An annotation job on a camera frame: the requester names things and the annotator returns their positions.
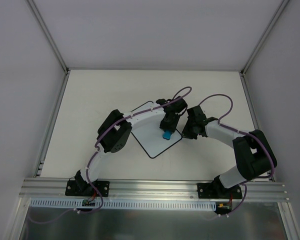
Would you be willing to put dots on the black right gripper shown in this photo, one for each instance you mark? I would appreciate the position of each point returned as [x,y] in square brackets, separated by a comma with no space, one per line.
[190,129]

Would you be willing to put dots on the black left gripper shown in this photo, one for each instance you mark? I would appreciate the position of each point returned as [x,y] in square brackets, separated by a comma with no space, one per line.
[167,125]

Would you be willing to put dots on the blue whiteboard eraser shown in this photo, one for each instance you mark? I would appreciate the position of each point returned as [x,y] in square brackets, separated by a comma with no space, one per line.
[167,135]

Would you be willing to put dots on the small black-framed whiteboard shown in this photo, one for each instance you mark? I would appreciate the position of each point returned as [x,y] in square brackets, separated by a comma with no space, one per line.
[146,130]

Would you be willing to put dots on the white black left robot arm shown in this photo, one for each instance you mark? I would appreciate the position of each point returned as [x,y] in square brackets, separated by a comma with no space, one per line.
[113,135]

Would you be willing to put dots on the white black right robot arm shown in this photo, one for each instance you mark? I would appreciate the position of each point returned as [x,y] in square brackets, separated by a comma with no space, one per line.
[253,154]

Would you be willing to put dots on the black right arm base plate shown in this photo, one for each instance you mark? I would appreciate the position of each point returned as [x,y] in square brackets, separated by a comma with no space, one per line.
[212,191]

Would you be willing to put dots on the right table edge rail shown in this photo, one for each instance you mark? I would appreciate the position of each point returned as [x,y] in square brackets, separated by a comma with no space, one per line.
[260,99]

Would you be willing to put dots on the table edge rail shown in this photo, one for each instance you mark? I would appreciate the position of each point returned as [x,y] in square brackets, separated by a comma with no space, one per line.
[260,99]
[50,127]

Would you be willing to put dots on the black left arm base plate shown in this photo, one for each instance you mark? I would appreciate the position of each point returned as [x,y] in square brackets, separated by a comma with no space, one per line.
[75,188]

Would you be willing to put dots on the left table edge rail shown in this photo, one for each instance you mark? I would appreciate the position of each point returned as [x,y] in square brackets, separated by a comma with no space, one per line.
[50,127]

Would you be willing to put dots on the right aluminium corner post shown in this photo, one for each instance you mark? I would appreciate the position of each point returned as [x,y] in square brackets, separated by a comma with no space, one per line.
[265,34]

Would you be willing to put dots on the aluminium corner post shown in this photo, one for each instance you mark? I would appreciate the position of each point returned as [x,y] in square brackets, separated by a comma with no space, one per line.
[265,34]
[47,34]

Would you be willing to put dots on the white slotted cable duct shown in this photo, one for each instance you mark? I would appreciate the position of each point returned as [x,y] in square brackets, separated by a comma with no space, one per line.
[124,204]

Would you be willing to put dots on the front aluminium mounting rail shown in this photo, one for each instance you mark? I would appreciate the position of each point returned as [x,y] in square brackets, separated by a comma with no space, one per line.
[169,190]

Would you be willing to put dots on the left aluminium corner post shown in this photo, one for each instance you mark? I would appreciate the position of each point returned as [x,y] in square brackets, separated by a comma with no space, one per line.
[47,34]

